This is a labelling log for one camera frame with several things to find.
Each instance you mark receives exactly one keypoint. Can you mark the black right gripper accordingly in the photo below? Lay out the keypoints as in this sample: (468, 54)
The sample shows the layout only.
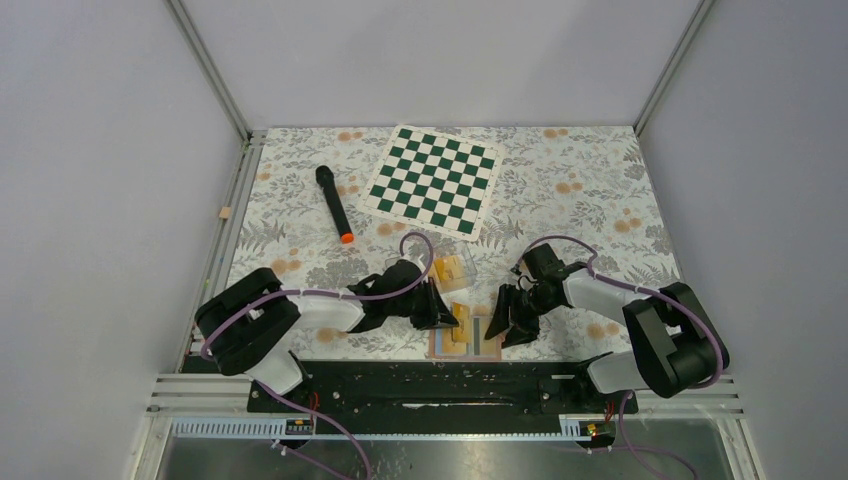
(519, 334)

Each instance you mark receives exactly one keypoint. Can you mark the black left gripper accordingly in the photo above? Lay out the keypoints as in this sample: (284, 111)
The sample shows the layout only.
(437, 315)

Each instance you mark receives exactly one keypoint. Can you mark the single yellow credit card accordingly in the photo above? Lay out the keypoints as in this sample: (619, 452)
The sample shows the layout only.
(447, 347)

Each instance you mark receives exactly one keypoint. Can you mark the tan leather card holder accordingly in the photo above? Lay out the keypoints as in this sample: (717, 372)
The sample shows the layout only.
(435, 336)

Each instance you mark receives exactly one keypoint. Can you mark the clear acrylic card box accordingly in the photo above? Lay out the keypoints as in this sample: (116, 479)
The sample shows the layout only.
(413, 266)

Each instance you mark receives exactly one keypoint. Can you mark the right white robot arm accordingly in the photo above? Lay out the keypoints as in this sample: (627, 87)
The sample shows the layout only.
(674, 345)

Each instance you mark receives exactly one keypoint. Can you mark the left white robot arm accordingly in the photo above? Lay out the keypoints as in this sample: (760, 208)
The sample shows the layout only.
(244, 326)

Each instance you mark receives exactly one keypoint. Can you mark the yellow credit cards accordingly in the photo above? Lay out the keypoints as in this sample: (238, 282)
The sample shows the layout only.
(449, 273)

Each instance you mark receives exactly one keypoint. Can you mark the green white checkerboard mat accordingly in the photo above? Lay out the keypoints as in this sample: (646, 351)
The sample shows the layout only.
(435, 181)

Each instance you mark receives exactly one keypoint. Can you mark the floral patterned table mat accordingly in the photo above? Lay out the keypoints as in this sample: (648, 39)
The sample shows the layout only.
(587, 188)

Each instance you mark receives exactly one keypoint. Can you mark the black marker orange cap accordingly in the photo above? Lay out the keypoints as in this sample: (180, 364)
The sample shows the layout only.
(326, 181)

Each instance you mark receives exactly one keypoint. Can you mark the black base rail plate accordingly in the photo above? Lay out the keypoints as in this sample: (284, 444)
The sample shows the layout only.
(382, 397)

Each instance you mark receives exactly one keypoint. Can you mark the aluminium frame post left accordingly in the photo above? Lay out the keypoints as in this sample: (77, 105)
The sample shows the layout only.
(208, 67)

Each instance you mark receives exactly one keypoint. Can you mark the aluminium frame post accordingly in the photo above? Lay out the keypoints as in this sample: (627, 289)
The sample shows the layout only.
(208, 67)
(674, 61)

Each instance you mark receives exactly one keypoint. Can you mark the aluminium frame post right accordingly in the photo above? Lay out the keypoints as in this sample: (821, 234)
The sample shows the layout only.
(674, 61)

